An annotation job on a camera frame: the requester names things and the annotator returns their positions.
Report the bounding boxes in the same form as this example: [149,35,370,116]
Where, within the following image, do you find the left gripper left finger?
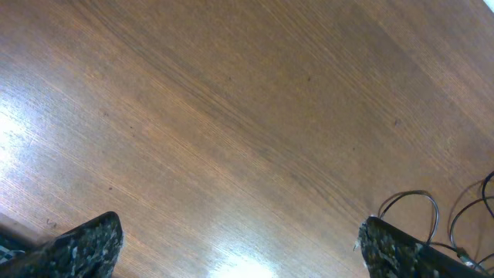
[1,211,124,278]

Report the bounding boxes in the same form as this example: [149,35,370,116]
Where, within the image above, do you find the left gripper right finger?
[357,217,490,278]

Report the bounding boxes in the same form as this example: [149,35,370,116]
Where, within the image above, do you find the black USB cable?
[377,188,479,267]
[447,169,494,267]

